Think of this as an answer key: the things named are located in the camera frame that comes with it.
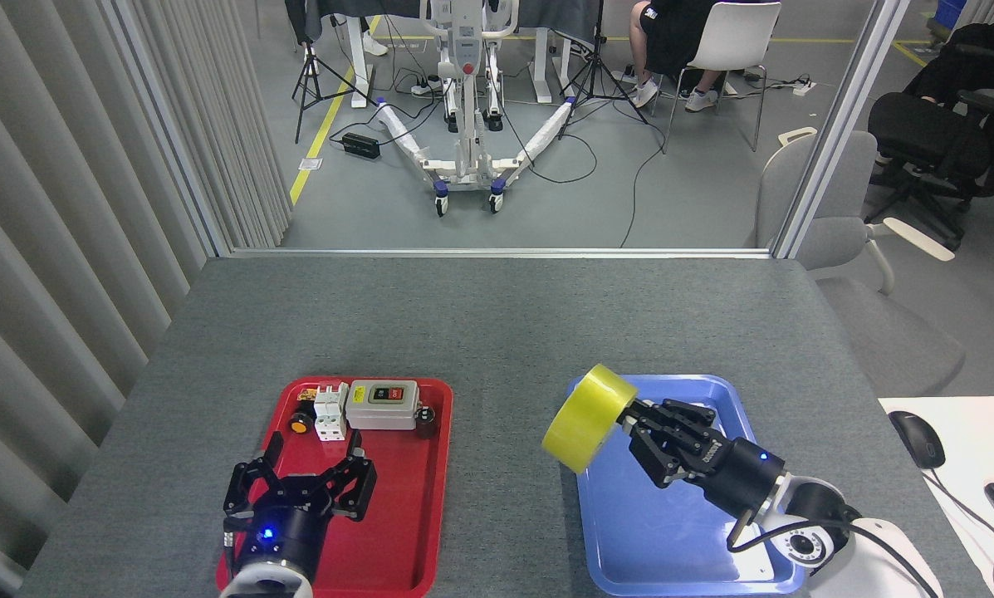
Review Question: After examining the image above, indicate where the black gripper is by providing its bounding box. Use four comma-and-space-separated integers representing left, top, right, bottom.
224, 430, 379, 566
628, 399, 786, 520

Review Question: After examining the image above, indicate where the yellow tape roll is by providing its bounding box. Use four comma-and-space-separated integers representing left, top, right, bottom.
542, 364, 637, 474

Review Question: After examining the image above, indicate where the white circuit breaker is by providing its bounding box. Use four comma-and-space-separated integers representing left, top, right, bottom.
312, 382, 350, 442

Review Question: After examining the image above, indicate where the red plastic tray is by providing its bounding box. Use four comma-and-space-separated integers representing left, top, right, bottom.
216, 377, 454, 598

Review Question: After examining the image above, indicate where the blue plastic tray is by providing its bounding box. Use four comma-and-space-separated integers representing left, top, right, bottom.
566, 374, 806, 597

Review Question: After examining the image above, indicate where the grey office chair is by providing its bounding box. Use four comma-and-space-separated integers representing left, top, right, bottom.
754, 129, 967, 398

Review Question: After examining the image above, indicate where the black computer mouse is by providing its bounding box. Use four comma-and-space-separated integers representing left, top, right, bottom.
889, 410, 946, 470

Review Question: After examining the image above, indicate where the white side desk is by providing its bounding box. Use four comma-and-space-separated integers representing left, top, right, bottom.
879, 396, 994, 598

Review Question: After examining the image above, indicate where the white wheeled stand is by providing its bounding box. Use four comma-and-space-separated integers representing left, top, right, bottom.
376, 0, 576, 218

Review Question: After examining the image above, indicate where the black tripod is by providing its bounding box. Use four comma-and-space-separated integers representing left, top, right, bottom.
557, 0, 651, 140
291, 17, 379, 145

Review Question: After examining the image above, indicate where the black office chair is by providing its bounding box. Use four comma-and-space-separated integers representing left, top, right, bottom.
866, 46, 994, 250

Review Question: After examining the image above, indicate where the white desk leg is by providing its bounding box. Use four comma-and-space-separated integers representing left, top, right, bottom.
528, 29, 576, 105
343, 15, 377, 109

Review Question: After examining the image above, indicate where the person on white chair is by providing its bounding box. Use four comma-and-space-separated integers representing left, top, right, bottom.
627, 0, 784, 113

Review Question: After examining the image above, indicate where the white plastic chair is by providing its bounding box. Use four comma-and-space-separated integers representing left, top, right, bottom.
661, 2, 782, 154

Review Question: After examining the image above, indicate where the person in black chair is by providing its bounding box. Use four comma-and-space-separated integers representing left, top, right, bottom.
903, 21, 994, 109

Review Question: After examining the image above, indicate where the blue storage bin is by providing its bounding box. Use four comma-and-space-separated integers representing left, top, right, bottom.
933, 0, 968, 34

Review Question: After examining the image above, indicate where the grey switch box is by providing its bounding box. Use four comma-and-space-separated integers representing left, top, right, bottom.
345, 380, 423, 431

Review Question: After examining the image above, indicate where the black floor cable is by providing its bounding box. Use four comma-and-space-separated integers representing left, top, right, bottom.
619, 125, 668, 248

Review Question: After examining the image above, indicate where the black mouse cable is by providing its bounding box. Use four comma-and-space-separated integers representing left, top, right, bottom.
928, 465, 994, 557

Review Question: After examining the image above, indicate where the silver frame post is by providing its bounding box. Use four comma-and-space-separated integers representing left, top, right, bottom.
771, 0, 913, 260

